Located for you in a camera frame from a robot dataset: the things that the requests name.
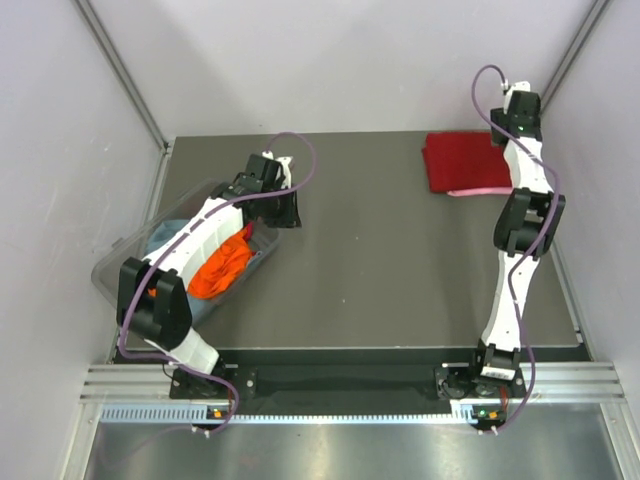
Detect red t shirt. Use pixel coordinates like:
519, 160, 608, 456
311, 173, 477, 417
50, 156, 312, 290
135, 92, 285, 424
422, 131, 513, 194

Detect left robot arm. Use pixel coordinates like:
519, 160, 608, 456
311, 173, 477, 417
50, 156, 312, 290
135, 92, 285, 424
117, 151, 301, 397

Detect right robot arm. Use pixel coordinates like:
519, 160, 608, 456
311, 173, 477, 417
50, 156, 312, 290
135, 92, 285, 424
466, 81, 566, 396

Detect folded pink t shirt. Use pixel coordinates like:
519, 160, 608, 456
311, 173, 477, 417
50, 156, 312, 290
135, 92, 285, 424
447, 187, 513, 197

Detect orange t shirt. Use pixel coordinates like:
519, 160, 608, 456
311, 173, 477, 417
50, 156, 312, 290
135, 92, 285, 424
160, 223, 257, 301

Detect grey blue t shirt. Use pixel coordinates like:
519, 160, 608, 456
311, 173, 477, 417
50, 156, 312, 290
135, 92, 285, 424
144, 219, 210, 324

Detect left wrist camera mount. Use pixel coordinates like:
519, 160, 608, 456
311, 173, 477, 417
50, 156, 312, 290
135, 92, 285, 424
261, 150, 294, 190

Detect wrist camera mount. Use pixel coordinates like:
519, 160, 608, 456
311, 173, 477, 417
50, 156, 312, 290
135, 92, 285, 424
261, 150, 294, 190
502, 80, 531, 111

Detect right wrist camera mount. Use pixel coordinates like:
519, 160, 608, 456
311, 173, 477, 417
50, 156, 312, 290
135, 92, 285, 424
502, 80, 531, 111

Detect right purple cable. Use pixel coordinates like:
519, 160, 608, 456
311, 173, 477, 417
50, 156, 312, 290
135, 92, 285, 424
470, 64, 560, 434

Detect purple cable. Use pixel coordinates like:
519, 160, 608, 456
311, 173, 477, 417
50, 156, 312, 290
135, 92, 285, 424
470, 64, 560, 434
117, 131, 319, 436

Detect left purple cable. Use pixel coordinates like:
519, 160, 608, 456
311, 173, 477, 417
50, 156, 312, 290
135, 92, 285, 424
117, 131, 319, 436

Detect right aluminium frame post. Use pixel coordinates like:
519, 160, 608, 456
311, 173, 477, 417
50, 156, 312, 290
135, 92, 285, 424
531, 0, 614, 116

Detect aluminium frame post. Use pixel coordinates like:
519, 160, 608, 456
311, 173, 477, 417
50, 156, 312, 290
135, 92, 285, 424
531, 0, 614, 116
71, 0, 169, 152

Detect left aluminium frame post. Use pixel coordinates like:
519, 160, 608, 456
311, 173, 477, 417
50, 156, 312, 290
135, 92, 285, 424
71, 0, 169, 152

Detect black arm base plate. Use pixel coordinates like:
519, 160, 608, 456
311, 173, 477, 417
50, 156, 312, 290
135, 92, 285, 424
169, 363, 529, 402

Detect slotted cable duct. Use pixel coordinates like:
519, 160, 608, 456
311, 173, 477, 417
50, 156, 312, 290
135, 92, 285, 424
99, 402, 501, 426

